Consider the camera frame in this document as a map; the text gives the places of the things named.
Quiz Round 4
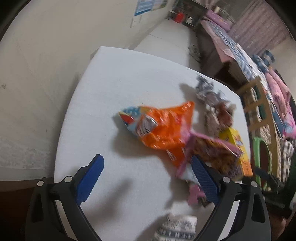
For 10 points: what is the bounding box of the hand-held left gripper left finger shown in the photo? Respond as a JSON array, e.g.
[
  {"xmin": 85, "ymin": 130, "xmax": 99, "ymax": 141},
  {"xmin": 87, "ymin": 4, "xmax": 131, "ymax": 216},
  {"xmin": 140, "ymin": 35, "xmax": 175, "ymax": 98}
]
[{"xmin": 24, "ymin": 153, "xmax": 104, "ymax": 241}]

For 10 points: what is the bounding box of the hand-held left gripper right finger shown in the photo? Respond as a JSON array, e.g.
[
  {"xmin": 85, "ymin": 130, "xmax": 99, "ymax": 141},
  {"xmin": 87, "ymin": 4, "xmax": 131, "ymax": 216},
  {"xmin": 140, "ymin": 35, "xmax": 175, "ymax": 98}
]
[{"xmin": 191, "ymin": 155, "xmax": 271, "ymax": 241}]

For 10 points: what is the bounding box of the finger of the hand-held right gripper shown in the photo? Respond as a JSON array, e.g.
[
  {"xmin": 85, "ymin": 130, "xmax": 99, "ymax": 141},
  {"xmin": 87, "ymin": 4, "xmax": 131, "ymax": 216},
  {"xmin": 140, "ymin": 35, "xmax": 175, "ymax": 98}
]
[{"xmin": 254, "ymin": 167, "xmax": 281, "ymax": 189}]

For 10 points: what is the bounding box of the pink and white wrapper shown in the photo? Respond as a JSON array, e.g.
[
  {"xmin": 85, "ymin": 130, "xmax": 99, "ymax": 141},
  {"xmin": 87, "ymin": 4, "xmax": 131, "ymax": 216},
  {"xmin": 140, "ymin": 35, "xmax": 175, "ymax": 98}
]
[{"xmin": 187, "ymin": 183, "xmax": 208, "ymax": 205}]

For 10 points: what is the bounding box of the pink foil snack wrapper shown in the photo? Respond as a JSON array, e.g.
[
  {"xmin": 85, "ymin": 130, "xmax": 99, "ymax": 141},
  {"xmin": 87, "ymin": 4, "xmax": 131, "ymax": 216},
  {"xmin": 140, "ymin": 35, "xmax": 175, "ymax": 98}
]
[{"xmin": 177, "ymin": 131, "xmax": 245, "ymax": 183}]

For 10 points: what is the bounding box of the green rimmed red bin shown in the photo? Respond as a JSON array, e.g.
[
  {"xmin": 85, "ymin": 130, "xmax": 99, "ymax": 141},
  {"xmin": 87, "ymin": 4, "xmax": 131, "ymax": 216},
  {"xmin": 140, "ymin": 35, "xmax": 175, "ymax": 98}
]
[{"xmin": 252, "ymin": 136, "xmax": 274, "ymax": 193}]

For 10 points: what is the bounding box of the white patterned carton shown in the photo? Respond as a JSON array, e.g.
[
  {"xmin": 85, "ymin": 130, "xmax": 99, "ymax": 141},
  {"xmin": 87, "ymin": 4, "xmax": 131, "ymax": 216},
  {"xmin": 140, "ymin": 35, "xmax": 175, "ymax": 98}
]
[{"xmin": 154, "ymin": 214, "xmax": 198, "ymax": 241}]

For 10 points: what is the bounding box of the brown checked pillow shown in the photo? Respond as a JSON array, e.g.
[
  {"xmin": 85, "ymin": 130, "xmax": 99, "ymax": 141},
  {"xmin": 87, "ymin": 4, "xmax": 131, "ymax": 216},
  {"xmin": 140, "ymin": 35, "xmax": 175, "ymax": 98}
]
[{"xmin": 280, "ymin": 139, "xmax": 296, "ymax": 183}]

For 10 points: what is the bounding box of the yellow cardboard box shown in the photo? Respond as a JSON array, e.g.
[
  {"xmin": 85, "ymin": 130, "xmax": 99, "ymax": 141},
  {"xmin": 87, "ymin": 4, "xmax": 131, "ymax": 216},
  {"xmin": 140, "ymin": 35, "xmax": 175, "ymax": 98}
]
[{"xmin": 218, "ymin": 127, "xmax": 253, "ymax": 181}]

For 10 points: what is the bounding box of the orange snack bag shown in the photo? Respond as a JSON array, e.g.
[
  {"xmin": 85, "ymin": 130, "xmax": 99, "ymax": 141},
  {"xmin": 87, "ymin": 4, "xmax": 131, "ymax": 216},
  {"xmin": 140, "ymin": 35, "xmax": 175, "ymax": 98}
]
[{"xmin": 118, "ymin": 101, "xmax": 195, "ymax": 167}]

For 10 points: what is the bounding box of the crumpled brown white wrapper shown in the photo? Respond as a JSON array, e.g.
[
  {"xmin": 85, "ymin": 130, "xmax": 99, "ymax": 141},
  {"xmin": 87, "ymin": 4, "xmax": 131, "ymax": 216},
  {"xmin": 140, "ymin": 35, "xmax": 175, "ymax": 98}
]
[{"xmin": 194, "ymin": 75, "xmax": 236, "ymax": 137}]

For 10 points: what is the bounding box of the pink floral quilt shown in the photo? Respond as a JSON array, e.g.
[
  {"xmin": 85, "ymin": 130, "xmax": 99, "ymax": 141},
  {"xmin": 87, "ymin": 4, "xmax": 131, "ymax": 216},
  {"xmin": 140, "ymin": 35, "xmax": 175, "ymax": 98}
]
[{"xmin": 265, "ymin": 70, "xmax": 294, "ymax": 116}]

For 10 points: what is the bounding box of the navy pillow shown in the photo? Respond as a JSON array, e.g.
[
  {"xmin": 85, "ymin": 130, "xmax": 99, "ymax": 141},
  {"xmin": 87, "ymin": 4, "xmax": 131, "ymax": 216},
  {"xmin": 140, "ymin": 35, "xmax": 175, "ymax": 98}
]
[{"xmin": 251, "ymin": 54, "xmax": 270, "ymax": 72}]

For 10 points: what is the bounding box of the blue plaid blanket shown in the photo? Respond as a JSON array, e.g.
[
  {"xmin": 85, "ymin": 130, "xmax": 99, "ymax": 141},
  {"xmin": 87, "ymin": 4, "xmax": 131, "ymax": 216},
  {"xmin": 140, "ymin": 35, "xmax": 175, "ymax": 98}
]
[{"xmin": 208, "ymin": 23, "xmax": 243, "ymax": 61}]

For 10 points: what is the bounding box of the pink patterned curtain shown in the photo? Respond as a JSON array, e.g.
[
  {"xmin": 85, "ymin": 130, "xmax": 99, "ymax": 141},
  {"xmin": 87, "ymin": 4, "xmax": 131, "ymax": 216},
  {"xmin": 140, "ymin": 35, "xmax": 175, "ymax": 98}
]
[{"xmin": 229, "ymin": 0, "xmax": 292, "ymax": 49}]

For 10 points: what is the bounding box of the purple pillow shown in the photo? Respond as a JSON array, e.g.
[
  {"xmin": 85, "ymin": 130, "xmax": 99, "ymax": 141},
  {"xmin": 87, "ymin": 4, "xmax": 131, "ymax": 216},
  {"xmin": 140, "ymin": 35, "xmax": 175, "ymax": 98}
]
[{"xmin": 206, "ymin": 9, "xmax": 234, "ymax": 30}]

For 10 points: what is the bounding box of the dark wooden desk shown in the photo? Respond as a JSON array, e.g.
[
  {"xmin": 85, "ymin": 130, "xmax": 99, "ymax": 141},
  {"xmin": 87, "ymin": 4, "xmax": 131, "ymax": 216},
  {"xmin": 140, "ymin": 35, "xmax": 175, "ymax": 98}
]
[{"xmin": 169, "ymin": 0, "xmax": 208, "ymax": 26}]

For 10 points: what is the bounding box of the large blue wall poster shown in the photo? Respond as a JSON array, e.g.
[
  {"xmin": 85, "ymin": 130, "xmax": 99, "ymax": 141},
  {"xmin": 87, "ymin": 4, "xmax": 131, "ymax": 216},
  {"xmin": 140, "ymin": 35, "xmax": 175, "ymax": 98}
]
[{"xmin": 134, "ymin": 0, "xmax": 155, "ymax": 16}]

